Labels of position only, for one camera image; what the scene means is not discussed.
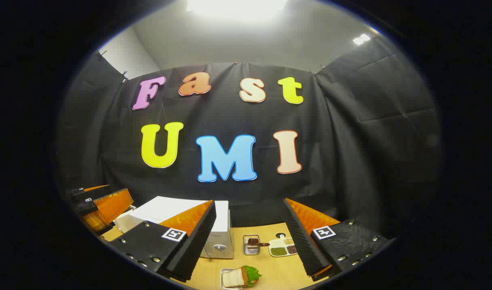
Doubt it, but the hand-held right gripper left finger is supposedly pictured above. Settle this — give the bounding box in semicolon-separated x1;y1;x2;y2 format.
108;200;217;282

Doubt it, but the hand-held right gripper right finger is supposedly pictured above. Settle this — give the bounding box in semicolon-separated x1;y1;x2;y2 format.
281;198;394;282

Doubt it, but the white microwave oven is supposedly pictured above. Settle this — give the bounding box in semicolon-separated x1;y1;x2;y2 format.
114;196;235;259

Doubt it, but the sandwich with lettuce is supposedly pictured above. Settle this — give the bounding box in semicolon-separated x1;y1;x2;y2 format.
222;265;262;288

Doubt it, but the white divided bean dish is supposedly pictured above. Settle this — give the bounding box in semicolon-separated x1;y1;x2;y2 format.
268;233;299;257

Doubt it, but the small white rectangular tray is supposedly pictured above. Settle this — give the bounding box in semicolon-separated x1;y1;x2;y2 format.
220;268;254;290

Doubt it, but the black backdrop cloth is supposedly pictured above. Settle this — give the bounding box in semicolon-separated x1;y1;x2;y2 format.
56;38;442;242

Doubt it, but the large ceiling light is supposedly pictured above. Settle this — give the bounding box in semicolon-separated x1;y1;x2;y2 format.
187;0;289;21

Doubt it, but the metal wire basket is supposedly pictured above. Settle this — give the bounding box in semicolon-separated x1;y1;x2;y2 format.
243;235;262;256

